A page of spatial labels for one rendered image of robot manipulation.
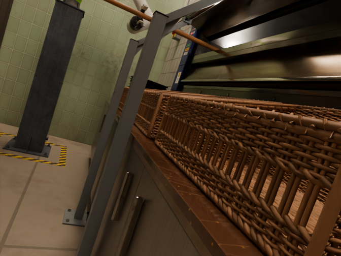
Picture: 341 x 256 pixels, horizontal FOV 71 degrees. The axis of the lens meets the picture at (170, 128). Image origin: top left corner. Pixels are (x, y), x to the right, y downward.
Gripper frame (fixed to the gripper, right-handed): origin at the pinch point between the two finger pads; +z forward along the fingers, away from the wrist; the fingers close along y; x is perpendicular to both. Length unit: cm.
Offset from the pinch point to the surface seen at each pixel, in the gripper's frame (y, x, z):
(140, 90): 48, 3, 87
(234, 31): -15, -63, 4
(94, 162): 88, 5, 39
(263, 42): 4, -54, 54
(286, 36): 4, -54, 70
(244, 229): 61, -4, 138
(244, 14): -17, -53, 27
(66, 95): 73, 37, -124
